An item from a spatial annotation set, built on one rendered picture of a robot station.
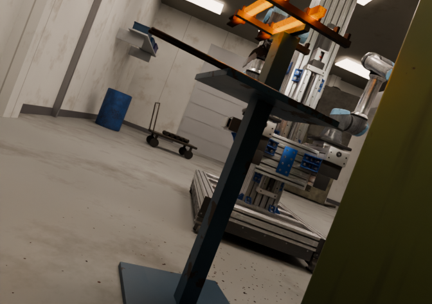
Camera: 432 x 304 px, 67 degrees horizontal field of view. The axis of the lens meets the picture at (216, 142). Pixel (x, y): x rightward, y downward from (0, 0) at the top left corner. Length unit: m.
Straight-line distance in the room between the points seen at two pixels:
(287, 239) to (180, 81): 8.38
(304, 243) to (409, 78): 1.48
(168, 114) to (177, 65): 1.49
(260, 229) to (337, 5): 1.63
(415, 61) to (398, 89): 0.07
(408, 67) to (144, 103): 9.44
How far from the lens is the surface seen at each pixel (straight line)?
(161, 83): 10.11
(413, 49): 0.93
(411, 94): 0.87
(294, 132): 2.29
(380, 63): 2.22
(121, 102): 6.73
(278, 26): 1.21
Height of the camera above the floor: 0.56
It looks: level
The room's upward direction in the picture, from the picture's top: 21 degrees clockwise
